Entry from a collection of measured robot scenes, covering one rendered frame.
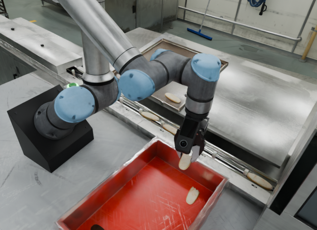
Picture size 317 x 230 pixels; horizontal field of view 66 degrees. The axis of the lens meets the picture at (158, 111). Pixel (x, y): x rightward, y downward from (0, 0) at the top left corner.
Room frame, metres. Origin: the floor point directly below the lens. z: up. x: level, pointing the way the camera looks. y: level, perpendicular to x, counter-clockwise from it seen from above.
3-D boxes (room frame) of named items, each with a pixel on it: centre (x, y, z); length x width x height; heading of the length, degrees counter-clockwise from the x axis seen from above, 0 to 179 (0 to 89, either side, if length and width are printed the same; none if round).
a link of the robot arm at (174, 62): (0.61, -0.02, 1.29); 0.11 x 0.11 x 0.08; 58
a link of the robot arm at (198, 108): (0.57, -0.11, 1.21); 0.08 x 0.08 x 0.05
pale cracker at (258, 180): (0.59, -0.41, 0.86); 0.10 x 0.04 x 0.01; 53
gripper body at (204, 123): (0.58, -0.11, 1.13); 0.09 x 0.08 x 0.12; 159
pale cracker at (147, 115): (0.93, 0.04, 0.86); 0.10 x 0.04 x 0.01; 63
